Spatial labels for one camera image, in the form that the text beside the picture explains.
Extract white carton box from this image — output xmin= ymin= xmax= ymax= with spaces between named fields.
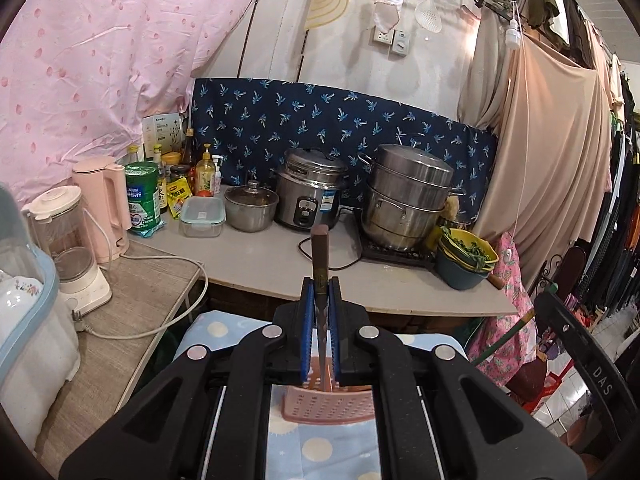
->
xmin=141 ymin=114 xmax=185 ymax=161

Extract white power cable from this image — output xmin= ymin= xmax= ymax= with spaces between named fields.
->
xmin=74 ymin=252 xmax=209 ymax=339

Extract green tin can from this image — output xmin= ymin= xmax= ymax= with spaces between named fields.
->
xmin=124 ymin=161 xmax=166 ymax=231

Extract row of hanging clothes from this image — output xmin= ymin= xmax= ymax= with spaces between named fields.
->
xmin=525 ymin=0 xmax=640 ymax=321

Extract pink electric kettle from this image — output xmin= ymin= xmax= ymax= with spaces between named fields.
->
xmin=71 ymin=156 xmax=130 ymax=263

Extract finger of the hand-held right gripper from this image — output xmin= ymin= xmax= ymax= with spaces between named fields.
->
xmin=534 ymin=290 xmax=609 ymax=377

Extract steel rice cooker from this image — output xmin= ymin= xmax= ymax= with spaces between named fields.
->
xmin=274 ymin=147 xmax=349 ymax=233

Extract small pot with glass lid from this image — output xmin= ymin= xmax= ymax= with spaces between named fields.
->
xmin=224 ymin=180 xmax=280 ymax=233

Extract soap pump bottle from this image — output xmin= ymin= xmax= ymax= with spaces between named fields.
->
xmin=195 ymin=144 xmax=216 ymax=197

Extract black power cable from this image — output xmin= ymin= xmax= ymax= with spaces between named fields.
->
xmin=298 ymin=236 xmax=363 ymax=272

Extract pink floral apron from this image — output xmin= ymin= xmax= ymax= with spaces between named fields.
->
xmin=467 ymin=232 xmax=538 ymax=386

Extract pink perforated utensil holder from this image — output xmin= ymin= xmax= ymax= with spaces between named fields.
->
xmin=280 ymin=352 xmax=376 ymax=423

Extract clear food container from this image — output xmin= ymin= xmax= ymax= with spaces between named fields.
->
xmin=179 ymin=196 xmax=227 ymax=238

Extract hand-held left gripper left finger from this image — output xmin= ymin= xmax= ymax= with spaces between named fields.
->
xmin=59 ymin=276 xmax=317 ymax=480

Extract white light bulb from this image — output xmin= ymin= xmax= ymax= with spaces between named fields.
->
xmin=504 ymin=2 xmax=524 ymax=52

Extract white dish cabinet blue lid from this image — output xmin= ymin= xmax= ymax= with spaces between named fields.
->
xmin=0 ymin=182 xmax=81 ymax=453

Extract stacked steel steamer pot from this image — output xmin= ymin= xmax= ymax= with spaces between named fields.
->
xmin=357 ymin=144 xmax=466 ymax=252

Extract white slotted ladle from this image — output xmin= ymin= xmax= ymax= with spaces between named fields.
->
xmin=415 ymin=0 xmax=445 ymax=34

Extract blue planet print tablecloth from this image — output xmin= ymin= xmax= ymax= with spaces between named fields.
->
xmin=172 ymin=310 xmax=468 ymax=480

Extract pink spotted sheet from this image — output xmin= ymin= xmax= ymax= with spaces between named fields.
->
xmin=0 ymin=0 xmax=273 ymax=208

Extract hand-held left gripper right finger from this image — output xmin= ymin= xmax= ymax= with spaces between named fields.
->
xmin=326 ymin=279 xmax=587 ymax=480

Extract yellow seasoning packet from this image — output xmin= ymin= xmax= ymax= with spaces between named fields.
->
xmin=167 ymin=180 xmax=194 ymax=219

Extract white cord with switch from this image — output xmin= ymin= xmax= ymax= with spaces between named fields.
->
xmin=502 ymin=10 xmax=531 ymax=267

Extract navy leaf print cloth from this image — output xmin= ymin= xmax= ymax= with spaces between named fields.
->
xmin=191 ymin=77 xmax=498 ymax=221

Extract white blender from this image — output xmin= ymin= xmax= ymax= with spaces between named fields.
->
xmin=21 ymin=186 xmax=112 ymax=317

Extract black metal chair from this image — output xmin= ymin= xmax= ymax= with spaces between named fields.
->
xmin=532 ymin=247 xmax=588 ymax=311

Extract beige curtain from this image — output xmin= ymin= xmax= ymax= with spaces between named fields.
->
xmin=457 ymin=10 xmax=616 ymax=291

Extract yellow colander bowl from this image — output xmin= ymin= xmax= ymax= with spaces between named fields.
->
xmin=439 ymin=227 xmax=500 ymax=273

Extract white floral dish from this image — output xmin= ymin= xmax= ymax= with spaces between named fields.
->
xmin=0 ymin=270 xmax=46 ymax=311

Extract black induction cooker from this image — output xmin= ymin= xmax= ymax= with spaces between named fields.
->
xmin=356 ymin=220 xmax=437 ymax=267

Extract green leafy vegetables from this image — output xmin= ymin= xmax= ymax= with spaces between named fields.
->
xmin=442 ymin=227 xmax=488 ymax=262

